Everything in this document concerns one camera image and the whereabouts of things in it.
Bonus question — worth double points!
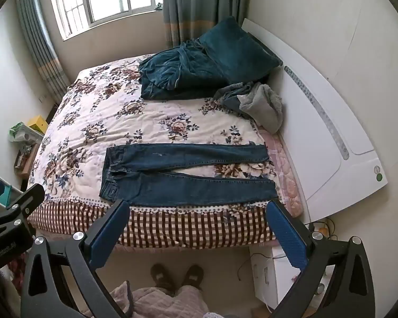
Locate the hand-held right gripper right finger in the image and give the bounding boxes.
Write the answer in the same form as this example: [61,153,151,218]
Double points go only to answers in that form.
[265,199,377,318]

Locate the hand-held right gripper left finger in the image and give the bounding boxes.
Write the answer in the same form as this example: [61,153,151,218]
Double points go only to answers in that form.
[20,199,131,318]

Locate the blue denim pants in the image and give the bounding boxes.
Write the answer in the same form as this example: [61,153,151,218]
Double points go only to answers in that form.
[99,143,278,207]

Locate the wooden side table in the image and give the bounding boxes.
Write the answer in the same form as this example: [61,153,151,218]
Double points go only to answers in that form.
[13,142,40,176]

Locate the white nightstand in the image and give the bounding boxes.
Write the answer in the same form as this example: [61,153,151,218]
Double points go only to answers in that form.
[249,245,335,308]

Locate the pink quilted mattress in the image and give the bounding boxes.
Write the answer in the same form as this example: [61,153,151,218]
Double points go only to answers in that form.
[262,132,307,221]

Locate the green and white bag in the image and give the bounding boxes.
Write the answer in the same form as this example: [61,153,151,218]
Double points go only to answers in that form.
[9,122,44,143]

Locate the white headboard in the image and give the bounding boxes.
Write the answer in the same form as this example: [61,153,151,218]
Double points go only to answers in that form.
[240,18,388,222]

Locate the yellow box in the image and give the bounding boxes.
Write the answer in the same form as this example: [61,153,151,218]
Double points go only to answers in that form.
[27,115,49,135]

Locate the person's pink quilted clothing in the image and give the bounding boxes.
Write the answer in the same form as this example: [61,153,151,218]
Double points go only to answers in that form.
[109,280,209,318]

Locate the floral bed blanket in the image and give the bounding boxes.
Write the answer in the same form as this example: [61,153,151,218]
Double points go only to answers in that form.
[27,55,306,249]

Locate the grey fleece garment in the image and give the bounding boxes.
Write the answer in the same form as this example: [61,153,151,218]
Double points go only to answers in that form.
[237,83,283,135]

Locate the grey-blue crumpled garment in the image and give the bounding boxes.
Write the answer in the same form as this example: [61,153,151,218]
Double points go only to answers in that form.
[213,81,262,120]

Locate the grey-green curtain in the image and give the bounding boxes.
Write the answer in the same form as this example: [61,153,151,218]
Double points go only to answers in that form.
[15,0,70,103]
[161,0,249,50]

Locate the teal velvet blanket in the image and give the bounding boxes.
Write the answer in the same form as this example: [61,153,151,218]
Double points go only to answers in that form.
[139,39,229,100]

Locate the teal velvet pillow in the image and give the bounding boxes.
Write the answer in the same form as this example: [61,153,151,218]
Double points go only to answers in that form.
[199,16,283,85]

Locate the black cable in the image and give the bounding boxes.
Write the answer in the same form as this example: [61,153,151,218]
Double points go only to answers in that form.
[237,253,276,280]

